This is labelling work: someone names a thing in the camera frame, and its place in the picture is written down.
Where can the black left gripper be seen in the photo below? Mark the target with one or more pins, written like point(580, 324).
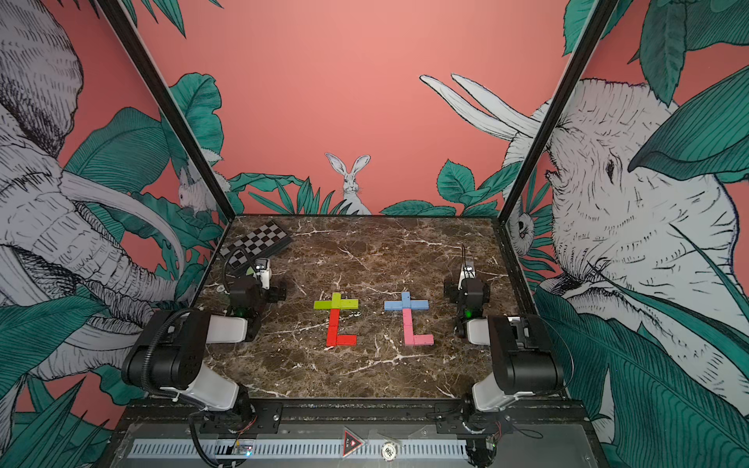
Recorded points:
point(274, 294)

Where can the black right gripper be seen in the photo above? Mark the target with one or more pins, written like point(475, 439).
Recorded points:
point(453, 289)

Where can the red block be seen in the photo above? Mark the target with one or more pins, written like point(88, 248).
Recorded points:
point(332, 334)
point(334, 318)
point(346, 340)

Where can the red block front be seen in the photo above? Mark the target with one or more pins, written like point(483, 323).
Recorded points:
point(332, 334)

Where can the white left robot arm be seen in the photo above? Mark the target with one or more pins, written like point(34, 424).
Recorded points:
point(167, 359)

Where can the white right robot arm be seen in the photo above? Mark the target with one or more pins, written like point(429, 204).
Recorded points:
point(523, 362)

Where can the folded black chess board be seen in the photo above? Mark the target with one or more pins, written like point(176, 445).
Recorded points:
point(267, 240)

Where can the red triangle warning sticker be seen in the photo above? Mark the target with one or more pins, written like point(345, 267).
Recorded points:
point(351, 443)

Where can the black front rail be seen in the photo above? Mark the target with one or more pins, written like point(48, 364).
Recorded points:
point(265, 416)

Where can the white slotted cable duct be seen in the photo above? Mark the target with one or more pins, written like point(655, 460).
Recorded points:
point(299, 449)

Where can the black left corner post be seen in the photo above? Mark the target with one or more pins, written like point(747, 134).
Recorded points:
point(126, 32)

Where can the black corner post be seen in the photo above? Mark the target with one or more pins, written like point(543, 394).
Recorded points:
point(594, 28)
point(126, 32)

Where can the black right corner post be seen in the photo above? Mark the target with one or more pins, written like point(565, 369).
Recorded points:
point(594, 28)

